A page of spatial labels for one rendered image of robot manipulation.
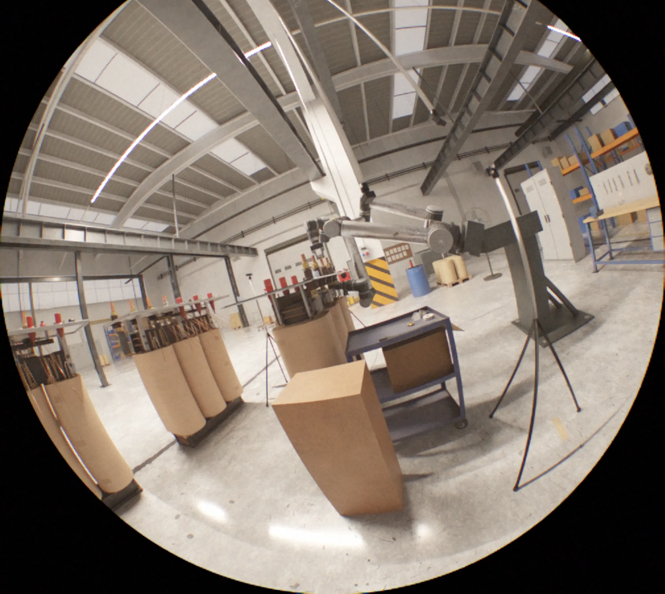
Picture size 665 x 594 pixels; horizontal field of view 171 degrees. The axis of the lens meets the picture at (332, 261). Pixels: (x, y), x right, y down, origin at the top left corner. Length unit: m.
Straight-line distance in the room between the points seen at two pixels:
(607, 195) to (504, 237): 3.10
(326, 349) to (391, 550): 1.43
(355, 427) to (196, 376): 2.12
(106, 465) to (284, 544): 1.41
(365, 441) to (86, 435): 1.97
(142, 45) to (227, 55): 6.44
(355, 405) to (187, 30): 3.96
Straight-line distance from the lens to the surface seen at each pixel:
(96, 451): 2.24
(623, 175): 4.59
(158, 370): 2.48
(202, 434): 2.95
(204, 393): 2.79
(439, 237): 1.65
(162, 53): 9.98
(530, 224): 2.29
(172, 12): 3.59
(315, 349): 1.67
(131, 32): 9.81
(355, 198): 7.33
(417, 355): 1.40
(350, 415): 0.86
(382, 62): 11.88
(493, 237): 2.09
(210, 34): 3.69
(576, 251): 5.40
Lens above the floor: 1.32
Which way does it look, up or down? 4 degrees up
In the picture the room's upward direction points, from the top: 18 degrees counter-clockwise
